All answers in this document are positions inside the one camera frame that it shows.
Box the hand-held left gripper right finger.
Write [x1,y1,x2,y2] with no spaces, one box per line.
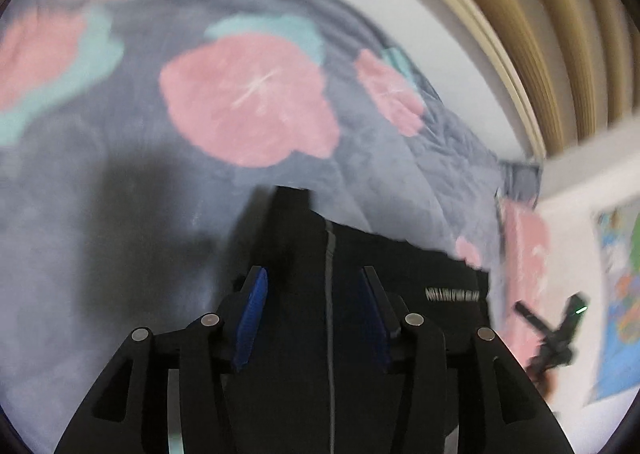
[360,265,576,454]

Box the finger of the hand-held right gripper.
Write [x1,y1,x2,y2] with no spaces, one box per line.
[515,301,552,336]

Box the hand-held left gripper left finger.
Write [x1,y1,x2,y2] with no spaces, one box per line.
[52,266,271,454]

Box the black hooded jacket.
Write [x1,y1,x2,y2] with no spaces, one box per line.
[222,184,493,454]

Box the pink pillow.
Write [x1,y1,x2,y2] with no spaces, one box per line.
[497,198,553,365]

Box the grey floral blanket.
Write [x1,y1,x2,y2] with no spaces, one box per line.
[0,0,543,454]

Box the striped brown window blind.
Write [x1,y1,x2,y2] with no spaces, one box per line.
[365,0,640,160]

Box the colourful wall map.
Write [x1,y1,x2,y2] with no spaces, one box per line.
[584,204,640,406]

